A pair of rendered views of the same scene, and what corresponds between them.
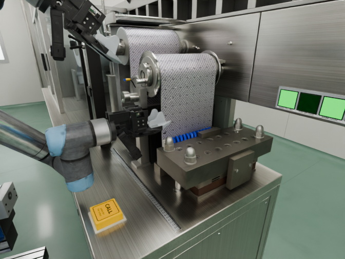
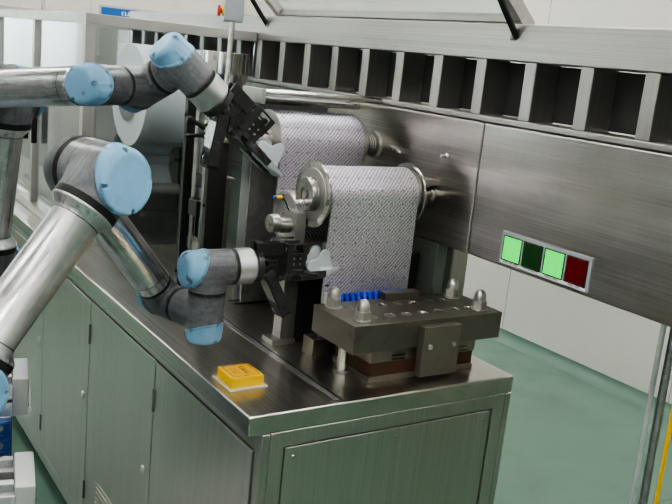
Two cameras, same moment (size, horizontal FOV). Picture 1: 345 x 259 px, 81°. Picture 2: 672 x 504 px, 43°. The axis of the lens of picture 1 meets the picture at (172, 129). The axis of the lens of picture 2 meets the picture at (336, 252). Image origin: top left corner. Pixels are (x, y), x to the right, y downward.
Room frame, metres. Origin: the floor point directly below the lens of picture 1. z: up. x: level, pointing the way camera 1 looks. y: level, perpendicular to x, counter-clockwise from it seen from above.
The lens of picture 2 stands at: (-1.18, 0.03, 1.54)
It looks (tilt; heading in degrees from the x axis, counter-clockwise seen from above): 13 degrees down; 0
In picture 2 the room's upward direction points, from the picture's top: 6 degrees clockwise
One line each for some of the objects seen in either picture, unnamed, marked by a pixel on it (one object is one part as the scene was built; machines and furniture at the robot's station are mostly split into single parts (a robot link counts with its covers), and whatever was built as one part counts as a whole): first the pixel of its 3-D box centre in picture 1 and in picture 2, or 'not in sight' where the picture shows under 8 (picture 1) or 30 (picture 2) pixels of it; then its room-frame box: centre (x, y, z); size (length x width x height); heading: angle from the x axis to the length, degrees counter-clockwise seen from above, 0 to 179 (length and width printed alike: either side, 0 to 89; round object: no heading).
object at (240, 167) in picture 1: (241, 169); (438, 349); (0.56, -0.22, 0.96); 0.10 x 0.03 x 0.11; 124
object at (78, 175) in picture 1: (75, 167); (199, 313); (0.50, 0.28, 1.01); 0.11 x 0.08 x 0.11; 51
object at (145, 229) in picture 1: (99, 111); (161, 253); (1.49, 0.56, 0.88); 2.52 x 0.66 x 0.04; 34
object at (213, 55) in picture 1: (206, 70); (405, 194); (0.83, -0.14, 1.25); 0.15 x 0.01 x 0.15; 34
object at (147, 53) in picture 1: (148, 74); (313, 193); (0.68, 0.08, 1.25); 0.15 x 0.01 x 0.15; 34
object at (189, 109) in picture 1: (189, 111); (369, 257); (0.70, -0.06, 1.12); 0.23 x 0.01 x 0.18; 124
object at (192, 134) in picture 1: (191, 136); (369, 298); (0.68, -0.07, 1.03); 0.21 x 0.04 x 0.03; 124
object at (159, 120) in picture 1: (160, 119); (324, 262); (0.62, 0.04, 1.11); 0.09 x 0.03 x 0.06; 122
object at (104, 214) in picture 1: (106, 213); (240, 375); (0.42, 0.18, 0.91); 0.07 x 0.07 x 0.02; 34
